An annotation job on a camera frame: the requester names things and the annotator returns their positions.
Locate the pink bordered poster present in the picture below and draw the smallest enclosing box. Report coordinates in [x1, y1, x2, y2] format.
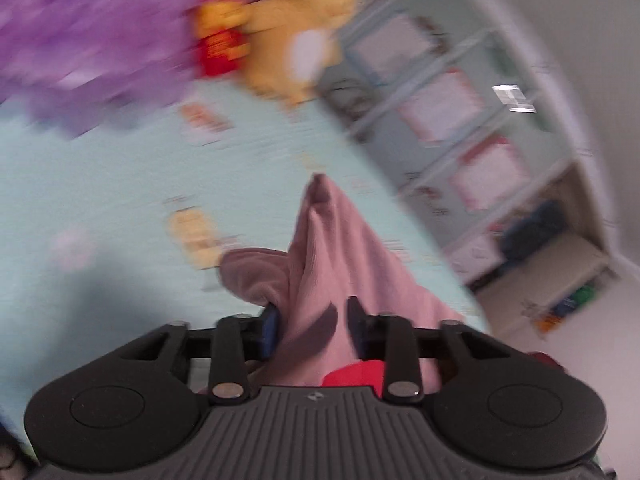
[447, 136, 533, 213]

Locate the sliding door wardrobe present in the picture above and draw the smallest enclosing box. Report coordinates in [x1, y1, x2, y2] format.
[317, 0, 591, 281]

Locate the orange bordered poster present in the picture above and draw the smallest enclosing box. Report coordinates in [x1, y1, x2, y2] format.
[397, 70, 486, 146]

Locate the white door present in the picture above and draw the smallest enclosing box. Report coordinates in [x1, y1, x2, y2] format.
[472, 232, 611, 336]

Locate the white drawer cabinet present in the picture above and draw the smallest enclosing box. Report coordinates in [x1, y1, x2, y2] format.
[447, 232, 506, 283]

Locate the person's left forearm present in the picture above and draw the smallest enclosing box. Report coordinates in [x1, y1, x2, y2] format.
[0, 420, 41, 480]

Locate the blue bordered poster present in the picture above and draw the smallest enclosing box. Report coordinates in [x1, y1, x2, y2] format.
[350, 12, 441, 83]

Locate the pink shirt with red print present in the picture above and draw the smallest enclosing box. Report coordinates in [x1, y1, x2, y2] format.
[197, 172, 468, 396]

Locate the red plush toy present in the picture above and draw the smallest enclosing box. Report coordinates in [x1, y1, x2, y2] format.
[192, 0, 253, 78]

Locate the bee printed mint bedspread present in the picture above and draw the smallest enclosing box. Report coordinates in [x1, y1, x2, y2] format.
[0, 80, 493, 441]

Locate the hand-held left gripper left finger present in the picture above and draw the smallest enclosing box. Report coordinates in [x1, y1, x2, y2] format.
[117, 302, 280, 405]

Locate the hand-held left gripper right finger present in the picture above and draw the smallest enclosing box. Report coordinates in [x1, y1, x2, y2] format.
[346, 296, 523, 403]

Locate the yellow plush toy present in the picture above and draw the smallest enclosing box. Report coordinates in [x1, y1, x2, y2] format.
[240, 0, 363, 106]

